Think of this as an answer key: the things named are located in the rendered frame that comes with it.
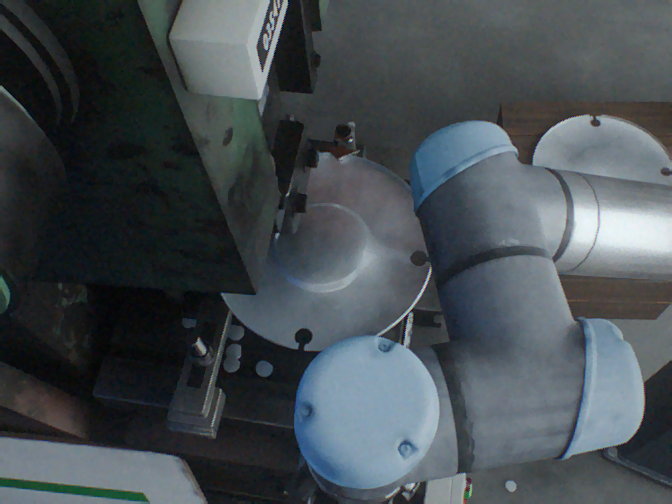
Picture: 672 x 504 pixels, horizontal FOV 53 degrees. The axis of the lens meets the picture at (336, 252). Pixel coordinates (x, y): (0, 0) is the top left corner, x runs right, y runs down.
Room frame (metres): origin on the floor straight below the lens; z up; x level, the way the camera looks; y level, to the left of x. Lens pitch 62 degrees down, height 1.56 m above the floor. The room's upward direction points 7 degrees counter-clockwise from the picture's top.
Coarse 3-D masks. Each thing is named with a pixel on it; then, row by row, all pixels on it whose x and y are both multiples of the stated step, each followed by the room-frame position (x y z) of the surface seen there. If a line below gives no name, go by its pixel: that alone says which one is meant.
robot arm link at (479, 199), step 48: (432, 144) 0.27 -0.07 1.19; (480, 144) 0.25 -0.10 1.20; (432, 192) 0.23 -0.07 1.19; (480, 192) 0.22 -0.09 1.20; (528, 192) 0.22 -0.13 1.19; (576, 192) 0.23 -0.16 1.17; (624, 192) 0.23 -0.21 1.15; (432, 240) 0.20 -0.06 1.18; (480, 240) 0.19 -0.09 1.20; (528, 240) 0.18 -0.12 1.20; (576, 240) 0.20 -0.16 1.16; (624, 240) 0.20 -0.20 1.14
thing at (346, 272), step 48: (336, 192) 0.50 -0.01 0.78; (384, 192) 0.49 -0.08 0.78; (288, 240) 0.43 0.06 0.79; (336, 240) 0.42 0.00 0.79; (384, 240) 0.42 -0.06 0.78; (288, 288) 0.37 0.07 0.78; (336, 288) 0.36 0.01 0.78; (384, 288) 0.35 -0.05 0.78; (288, 336) 0.30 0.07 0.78; (336, 336) 0.29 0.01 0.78
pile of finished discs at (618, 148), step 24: (576, 120) 0.88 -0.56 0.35; (600, 120) 0.87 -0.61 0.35; (624, 120) 0.86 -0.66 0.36; (552, 144) 0.83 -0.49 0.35; (576, 144) 0.82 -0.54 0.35; (600, 144) 0.81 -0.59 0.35; (624, 144) 0.80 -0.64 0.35; (648, 144) 0.79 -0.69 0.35; (576, 168) 0.75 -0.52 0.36; (600, 168) 0.75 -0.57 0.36; (624, 168) 0.74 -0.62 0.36; (648, 168) 0.74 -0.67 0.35
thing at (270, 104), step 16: (272, 64) 0.49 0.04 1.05; (272, 80) 0.48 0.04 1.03; (272, 96) 0.47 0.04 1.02; (272, 112) 0.47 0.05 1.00; (272, 128) 0.46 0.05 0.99; (288, 128) 0.47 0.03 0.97; (304, 128) 0.46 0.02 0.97; (288, 144) 0.44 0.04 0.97; (304, 144) 0.46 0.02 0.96; (272, 160) 0.41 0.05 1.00; (288, 160) 0.42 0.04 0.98; (304, 160) 0.44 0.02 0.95; (288, 176) 0.40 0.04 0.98; (304, 176) 0.44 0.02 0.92; (288, 192) 0.38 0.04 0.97; (304, 192) 0.43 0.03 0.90; (288, 208) 0.38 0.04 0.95; (304, 208) 0.38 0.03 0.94; (288, 224) 0.38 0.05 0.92
